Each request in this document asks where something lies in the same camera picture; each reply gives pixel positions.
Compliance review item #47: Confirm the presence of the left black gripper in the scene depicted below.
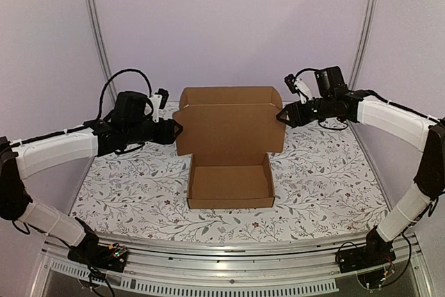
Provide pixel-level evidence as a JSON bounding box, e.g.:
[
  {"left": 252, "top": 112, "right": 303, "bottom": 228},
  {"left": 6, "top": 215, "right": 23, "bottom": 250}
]
[{"left": 124, "top": 118, "right": 183, "bottom": 145}]

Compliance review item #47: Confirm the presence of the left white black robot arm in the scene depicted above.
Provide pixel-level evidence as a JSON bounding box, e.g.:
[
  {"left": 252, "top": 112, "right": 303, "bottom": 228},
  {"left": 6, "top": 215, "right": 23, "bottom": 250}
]
[{"left": 1, "top": 89, "right": 183, "bottom": 265}]

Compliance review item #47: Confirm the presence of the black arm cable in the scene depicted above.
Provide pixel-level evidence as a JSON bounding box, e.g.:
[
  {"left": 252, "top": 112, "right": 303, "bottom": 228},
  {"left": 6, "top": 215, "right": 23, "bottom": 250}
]
[
  {"left": 97, "top": 69, "right": 154, "bottom": 120},
  {"left": 293, "top": 67, "right": 323, "bottom": 81}
]

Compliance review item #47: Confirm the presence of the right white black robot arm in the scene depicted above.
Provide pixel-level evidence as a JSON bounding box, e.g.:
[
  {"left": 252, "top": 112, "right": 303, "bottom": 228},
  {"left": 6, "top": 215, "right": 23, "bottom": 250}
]
[{"left": 276, "top": 66, "right": 444, "bottom": 266}]

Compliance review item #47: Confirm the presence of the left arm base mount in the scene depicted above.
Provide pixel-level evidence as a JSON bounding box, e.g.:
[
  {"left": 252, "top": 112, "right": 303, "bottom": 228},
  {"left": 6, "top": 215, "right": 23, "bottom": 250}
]
[{"left": 67, "top": 218, "right": 129, "bottom": 273}]

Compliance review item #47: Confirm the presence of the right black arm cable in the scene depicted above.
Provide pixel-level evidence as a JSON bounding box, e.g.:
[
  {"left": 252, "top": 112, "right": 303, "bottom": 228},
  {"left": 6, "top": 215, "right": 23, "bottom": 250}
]
[{"left": 293, "top": 67, "right": 323, "bottom": 81}]

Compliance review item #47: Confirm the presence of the floral patterned table mat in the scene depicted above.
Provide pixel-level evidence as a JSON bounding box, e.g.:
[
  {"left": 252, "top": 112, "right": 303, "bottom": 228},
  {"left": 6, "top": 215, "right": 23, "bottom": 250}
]
[{"left": 70, "top": 120, "right": 389, "bottom": 243}]

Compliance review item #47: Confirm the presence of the brown cardboard box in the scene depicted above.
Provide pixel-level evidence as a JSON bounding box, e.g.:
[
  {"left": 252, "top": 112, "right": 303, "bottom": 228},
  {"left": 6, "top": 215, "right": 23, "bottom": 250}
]
[{"left": 173, "top": 86, "right": 285, "bottom": 209}]

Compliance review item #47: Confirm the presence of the left aluminium frame post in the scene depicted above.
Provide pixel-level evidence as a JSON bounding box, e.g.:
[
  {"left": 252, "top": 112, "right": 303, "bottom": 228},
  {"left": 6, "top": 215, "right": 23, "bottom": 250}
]
[{"left": 78, "top": 0, "right": 115, "bottom": 103}]

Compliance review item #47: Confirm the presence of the aluminium frame post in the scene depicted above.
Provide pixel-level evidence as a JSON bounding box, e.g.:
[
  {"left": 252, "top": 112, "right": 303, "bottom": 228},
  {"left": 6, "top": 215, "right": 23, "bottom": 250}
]
[
  {"left": 348, "top": 0, "right": 378, "bottom": 88},
  {"left": 78, "top": 0, "right": 115, "bottom": 103}
]

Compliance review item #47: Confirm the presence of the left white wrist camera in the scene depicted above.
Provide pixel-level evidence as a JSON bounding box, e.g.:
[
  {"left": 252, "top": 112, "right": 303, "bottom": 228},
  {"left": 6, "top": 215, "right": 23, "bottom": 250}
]
[{"left": 149, "top": 88, "right": 169, "bottom": 123}]

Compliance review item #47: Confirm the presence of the right aluminium frame post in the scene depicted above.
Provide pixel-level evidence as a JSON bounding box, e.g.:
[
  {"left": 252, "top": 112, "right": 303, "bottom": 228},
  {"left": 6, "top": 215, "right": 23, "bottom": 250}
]
[{"left": 348, "top": 0, "right": 378, "bottom": 88}]

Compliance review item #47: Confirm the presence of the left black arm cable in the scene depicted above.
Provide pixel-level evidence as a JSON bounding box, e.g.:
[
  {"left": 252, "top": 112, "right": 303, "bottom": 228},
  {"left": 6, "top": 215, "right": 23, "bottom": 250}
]
[{"left": 97, "top": 69, "right": 154, "bottom": 120}]

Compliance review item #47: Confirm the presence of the aluminium front rail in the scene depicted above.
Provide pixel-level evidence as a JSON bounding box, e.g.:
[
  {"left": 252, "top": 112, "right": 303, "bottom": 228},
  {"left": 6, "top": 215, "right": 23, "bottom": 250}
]
[{"left": 30, "top": 233, "right": 434, "bottom": 296}]

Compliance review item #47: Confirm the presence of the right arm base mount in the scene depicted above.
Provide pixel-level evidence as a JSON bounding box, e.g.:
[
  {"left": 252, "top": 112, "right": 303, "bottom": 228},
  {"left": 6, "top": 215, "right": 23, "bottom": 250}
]
[{"left": 335, "top": 228, "right": 396, "bottom": 273}]

